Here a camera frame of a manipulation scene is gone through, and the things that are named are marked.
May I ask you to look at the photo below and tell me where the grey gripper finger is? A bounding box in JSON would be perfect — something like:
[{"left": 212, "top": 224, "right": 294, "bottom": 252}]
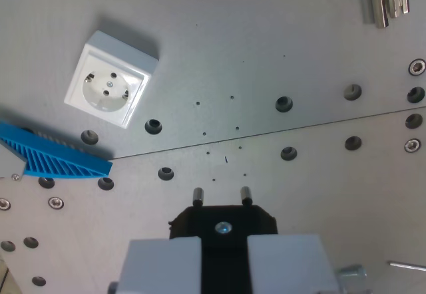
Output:
[
  {"left": 246, "top": 233, "right": 341, "bottom": 294},
  {"left": 115, "top": 236, "right": 203, "bottom": 294}
]

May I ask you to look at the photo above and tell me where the black two-pin plug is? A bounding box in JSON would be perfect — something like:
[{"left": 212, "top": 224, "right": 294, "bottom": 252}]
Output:
[{"left": 168, "top": 186, "right": 278, "bottom": 294}]

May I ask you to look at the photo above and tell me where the thin metal rod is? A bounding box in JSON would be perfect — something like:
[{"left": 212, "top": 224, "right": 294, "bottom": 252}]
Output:
[{"left": 387, "top": 261, "right": 426, "bottom": 272}]

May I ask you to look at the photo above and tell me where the blue ribbed plastic part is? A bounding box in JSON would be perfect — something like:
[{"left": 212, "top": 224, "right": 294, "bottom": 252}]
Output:
[{"left": 0, "top": 120, "right": 114, "bottom": 179}]

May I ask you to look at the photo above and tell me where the grey bracket with screw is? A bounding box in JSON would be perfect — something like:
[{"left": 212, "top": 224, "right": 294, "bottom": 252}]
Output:
[{"left": 0, "top": 140, "right": 28, "bottom": 182}]

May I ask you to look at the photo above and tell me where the white wall socket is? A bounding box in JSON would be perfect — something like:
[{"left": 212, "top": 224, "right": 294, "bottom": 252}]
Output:
[{"left": 63, "top": 30, "right": 160, "bottom": 128}]

